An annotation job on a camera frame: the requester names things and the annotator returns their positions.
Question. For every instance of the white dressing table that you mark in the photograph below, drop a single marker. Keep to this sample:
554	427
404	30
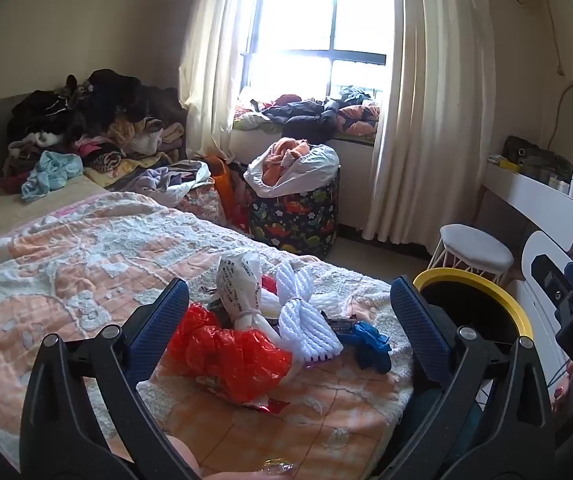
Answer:
531	195

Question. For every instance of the orange towel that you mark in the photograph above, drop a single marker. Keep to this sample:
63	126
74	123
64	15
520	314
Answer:
284	157

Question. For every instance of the white and purple clothes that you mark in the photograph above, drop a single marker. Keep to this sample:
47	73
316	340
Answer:
166	180

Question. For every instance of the heap of dark jackets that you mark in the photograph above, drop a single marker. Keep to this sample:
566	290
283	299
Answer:
306	112

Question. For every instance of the dinosaur print laundry basket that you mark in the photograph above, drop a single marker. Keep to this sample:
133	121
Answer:
291	225

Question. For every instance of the cream curtain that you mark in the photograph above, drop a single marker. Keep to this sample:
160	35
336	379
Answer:
216	60
431	110

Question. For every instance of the white printed plastic bag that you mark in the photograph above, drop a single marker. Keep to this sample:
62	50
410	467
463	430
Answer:
236	285

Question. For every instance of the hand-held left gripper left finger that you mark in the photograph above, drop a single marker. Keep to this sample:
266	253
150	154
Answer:
159	330

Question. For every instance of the beige bed sheet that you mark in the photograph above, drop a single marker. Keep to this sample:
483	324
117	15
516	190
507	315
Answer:
16	215

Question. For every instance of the pile of dark clothes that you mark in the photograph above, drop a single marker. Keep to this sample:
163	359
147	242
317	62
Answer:
111	105

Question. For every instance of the red plastic bag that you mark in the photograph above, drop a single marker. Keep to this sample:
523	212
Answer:
226	355

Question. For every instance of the yellow white box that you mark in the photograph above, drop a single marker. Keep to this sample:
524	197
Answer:
501	162

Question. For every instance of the orange bag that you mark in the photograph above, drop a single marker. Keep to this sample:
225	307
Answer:
219	180

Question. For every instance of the dark green bag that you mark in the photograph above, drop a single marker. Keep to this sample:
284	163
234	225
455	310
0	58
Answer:
536	157

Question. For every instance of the person's left hand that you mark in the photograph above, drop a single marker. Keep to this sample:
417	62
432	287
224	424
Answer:
226	474

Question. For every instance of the white round stool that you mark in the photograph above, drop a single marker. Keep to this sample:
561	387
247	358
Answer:
473	245

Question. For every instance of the orange white tufted blanket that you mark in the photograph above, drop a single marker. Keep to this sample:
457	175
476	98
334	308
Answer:
66	270

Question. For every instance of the white plastic bag liner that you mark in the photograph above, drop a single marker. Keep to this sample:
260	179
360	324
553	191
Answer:
316	165

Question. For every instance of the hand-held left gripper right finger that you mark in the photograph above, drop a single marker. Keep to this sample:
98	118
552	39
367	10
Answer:
419	330

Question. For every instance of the person's right hand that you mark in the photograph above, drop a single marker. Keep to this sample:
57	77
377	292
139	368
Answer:
561	390

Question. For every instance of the dark striped wrapper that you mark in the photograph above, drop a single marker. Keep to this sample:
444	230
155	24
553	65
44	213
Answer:
340	324

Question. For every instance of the yellow rimmed black trash bin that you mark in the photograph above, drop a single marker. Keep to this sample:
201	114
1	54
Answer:
471	305

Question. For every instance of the light blue cloth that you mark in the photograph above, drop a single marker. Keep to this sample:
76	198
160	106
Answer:
51	172

